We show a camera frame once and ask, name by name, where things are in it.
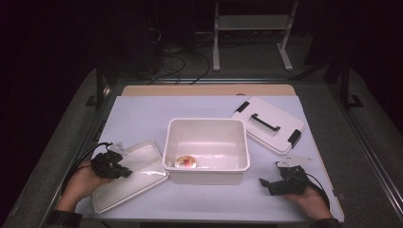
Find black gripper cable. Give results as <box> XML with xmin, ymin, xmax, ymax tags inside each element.
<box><xmin>304</xmin><ymin>172</ymin><xmax>331</xmax><ymax>211</ymax></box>
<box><xmin>61</xmin><ymin>142</ymin><xmax>114</xmax><ymax>195</ymax></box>

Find person's left hand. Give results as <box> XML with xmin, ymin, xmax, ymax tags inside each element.
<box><xmin>61</xmin><ymin>160</ymin><xmax>114</xmax><ymax>205</ymax></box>

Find clear tray lid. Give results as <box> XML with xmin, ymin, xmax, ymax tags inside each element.
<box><xmin>90</xmin><ymin>139</ymin><xmax>170</xmax><ymax>215</ymax></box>

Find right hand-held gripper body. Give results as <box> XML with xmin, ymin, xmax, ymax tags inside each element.
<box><xmin>267</xmin><ymin>154</ymin><xmax>313</xmax><ymax>197</ymax></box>

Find white lid with black handle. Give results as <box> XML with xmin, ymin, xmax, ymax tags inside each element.
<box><xmin>230</xmin><ymin>96</ymin><xmax>307</xmax><ymax>156</ymax></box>

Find white table mat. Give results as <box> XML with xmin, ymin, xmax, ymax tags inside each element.
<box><xmin>67</xmin><ymin>94</ymin><xmax>346</xmax><ymax>223</ymax></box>

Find white plastic storage box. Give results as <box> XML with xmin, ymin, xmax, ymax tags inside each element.
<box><xmin>162</xmin><ymin>117</ymin><xmax>252</xmax><ymax>186</ymax></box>

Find metal table frame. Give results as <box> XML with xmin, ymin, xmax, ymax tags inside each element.
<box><xmin>37</xmin><ymin>77</ymin><xmax>403</xmax><ymax>228</ymax></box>

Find person's right hand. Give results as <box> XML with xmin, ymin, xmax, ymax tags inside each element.
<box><xmin>281</xmin><ymin>185</ymin><xmax>333</xmax><ymax>220</ymax></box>

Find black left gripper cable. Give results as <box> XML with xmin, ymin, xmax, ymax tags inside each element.
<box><xmin>61</xmin><ymin>142</ymin><xmax>114</xmax><ymax>195</ymax></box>

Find small red food item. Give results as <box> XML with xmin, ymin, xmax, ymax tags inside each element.
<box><xmin>174</xmin><ymin>154</ymin><xmax>199</xmax><ymax>170</ymax></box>

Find white metal stand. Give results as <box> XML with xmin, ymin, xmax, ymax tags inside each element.
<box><xmin>211</xmin><ymin>0</ymin><xmax>300</xmax><ymax>72</ymax></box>

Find black floor cables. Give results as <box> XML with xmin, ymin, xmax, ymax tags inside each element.
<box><xmin>146</xmin><ymin>27</ymin><xmax>212</xmax><ymax>86</ymax></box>

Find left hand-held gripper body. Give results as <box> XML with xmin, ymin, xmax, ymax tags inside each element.
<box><xmin>90</xmin><ymin>142</ymin><xmax>129</xmax><ymax>180</ymax></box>

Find black upright stand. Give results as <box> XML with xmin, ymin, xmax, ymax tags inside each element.
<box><xmin>85</xmin><ymin>58</ymin><xmax>112</xmax><ymax>111</ymax></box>
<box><xmin>339</xmin><ymin>60</ymin><xmax>365</xmax><ymax>110</ymax></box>

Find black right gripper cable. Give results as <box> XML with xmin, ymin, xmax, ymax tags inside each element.
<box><xmin>304</xmin><ymin>172</ymin><xmax>331</xmax><ymax>211</ymax></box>

